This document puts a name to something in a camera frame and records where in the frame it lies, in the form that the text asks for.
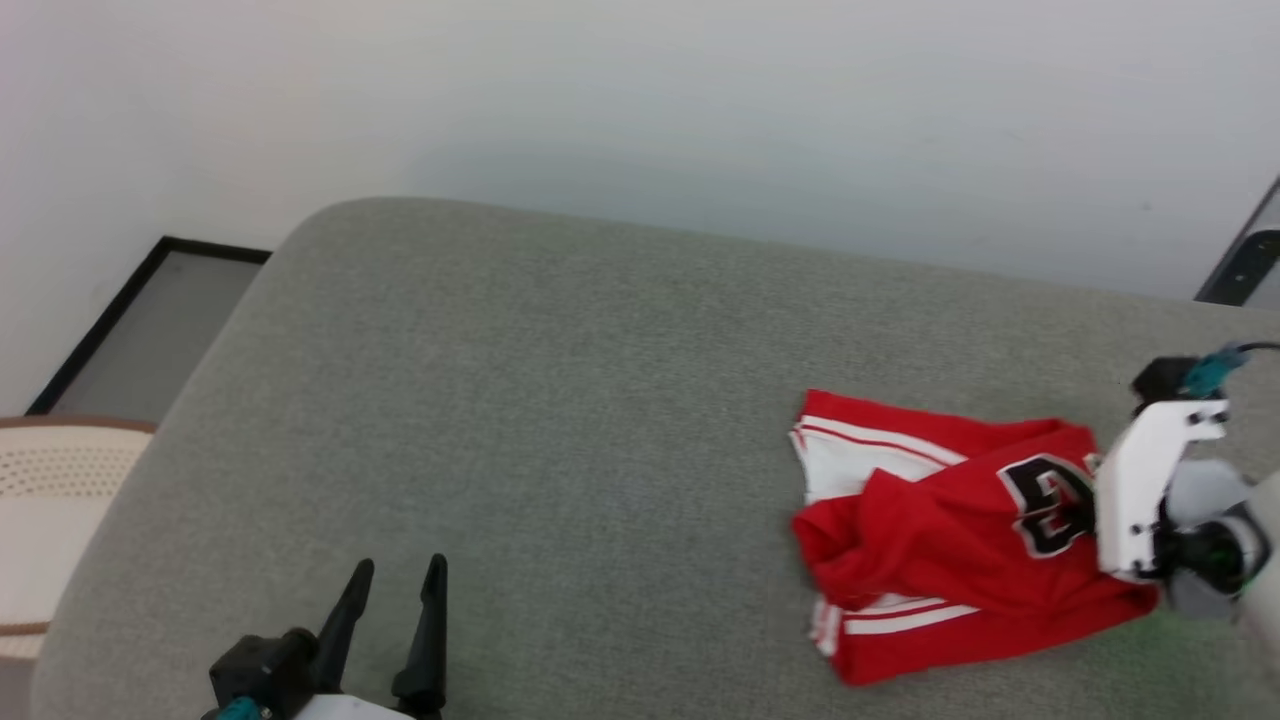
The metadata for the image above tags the black-framed grey panel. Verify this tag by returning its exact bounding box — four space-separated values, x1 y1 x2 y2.
25 236 273 419

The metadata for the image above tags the black cable with teal plug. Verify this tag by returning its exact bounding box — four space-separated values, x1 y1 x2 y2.
1185 340 1280 396

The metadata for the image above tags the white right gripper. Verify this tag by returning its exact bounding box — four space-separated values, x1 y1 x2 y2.
1095 400 1231 583

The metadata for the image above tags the black door handle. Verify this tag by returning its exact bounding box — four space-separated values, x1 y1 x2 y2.
1215 230 1280 306

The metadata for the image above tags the cream perforated laundry basket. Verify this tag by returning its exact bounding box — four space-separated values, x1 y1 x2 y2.
0 418 158 661

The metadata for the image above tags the dark door edge strip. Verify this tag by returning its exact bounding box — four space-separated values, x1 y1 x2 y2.
1195 176 1280 304

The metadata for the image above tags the red and white jersey garment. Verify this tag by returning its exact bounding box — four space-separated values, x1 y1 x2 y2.
790 390 1161 688

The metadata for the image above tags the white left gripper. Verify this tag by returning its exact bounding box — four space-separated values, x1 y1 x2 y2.
290 553 449 720

